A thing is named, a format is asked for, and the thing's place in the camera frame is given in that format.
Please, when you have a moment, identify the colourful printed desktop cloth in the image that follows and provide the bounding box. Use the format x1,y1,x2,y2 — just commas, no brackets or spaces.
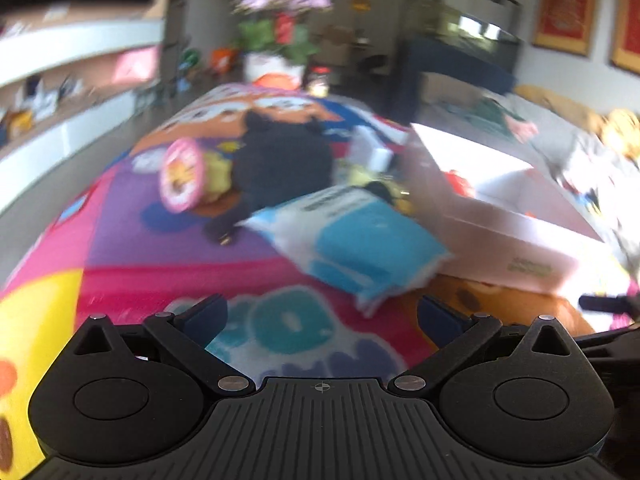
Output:
0,82,623,480

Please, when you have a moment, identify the white wall shelf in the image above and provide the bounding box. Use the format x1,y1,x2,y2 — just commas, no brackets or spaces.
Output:
0,7,167,213

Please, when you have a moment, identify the yellow soft item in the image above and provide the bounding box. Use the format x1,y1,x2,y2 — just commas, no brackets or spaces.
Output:
201,152,237,202

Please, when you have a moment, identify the yellow and black item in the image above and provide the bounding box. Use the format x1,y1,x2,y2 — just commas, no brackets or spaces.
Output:
345,166,414,214

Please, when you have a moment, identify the grey sofa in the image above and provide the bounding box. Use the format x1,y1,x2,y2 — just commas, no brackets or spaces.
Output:
416,72,640,261

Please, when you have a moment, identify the potted purple orchid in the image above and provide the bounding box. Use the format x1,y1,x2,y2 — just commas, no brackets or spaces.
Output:
232,0,334,84

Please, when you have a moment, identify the dark cabinet with fish tank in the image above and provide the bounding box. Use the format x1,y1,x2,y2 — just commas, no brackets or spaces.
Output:
399,4,522,126

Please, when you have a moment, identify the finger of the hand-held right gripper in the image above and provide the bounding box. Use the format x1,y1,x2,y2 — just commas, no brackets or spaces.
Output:
578,293,640,314

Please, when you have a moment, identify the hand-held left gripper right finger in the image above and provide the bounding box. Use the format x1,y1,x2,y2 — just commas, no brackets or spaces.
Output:
389,295,576,397

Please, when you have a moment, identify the blue and white soft packet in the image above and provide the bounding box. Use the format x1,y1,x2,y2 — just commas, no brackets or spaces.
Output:
244,185,457,317

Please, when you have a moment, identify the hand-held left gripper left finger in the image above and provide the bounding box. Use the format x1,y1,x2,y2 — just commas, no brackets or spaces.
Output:
75,294,256,397

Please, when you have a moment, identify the orange round item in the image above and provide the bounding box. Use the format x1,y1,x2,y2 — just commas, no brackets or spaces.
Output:
252,72,304,92

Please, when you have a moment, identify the jar with red lid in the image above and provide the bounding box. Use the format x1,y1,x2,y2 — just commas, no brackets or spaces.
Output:
302,65,331,97

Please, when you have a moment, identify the orange toy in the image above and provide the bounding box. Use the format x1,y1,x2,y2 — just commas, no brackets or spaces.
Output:
210,47,237,74

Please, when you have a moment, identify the green cloth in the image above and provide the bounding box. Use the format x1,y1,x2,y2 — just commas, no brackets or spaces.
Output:
469,97,526,134

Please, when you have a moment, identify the red framed wall picture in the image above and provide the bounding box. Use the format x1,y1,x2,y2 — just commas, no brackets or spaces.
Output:
531,0,601,57
610,0,640,74

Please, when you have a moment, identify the red item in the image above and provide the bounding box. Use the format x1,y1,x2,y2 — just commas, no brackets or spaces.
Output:
445,170,475,197

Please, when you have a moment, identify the white cardboard box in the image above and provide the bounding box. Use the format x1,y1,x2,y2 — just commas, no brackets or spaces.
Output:
404,121,617,297

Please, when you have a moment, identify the yellow plush toy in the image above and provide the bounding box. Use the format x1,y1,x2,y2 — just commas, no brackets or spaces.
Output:
587,107,640,162

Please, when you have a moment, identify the small white box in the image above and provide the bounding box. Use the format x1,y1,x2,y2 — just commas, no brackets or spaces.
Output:
350,126,392,171

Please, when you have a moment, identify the white bag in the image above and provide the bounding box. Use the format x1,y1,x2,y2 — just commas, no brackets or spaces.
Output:
559,135,640,213

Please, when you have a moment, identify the pink cloth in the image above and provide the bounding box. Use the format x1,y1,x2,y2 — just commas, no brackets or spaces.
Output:
509,120,539,142

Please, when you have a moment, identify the pink round toy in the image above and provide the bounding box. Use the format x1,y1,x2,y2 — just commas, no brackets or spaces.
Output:
159,136,205,212

